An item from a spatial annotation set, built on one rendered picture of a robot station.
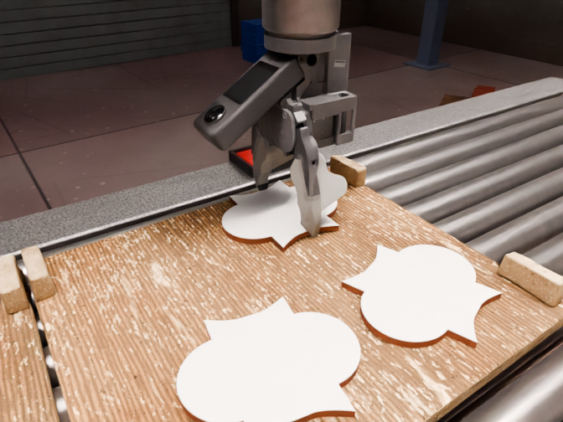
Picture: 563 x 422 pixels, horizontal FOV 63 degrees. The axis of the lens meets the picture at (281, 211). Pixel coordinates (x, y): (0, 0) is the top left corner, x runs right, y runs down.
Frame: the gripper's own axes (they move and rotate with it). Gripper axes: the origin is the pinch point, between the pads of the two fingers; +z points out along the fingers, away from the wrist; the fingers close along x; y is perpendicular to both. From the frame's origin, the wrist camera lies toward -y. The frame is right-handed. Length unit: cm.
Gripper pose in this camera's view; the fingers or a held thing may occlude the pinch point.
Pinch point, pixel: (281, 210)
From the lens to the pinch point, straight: 54.3
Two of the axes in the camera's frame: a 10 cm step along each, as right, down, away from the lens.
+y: 8.5, -2.8, 4.5
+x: -5.3, -4.5, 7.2
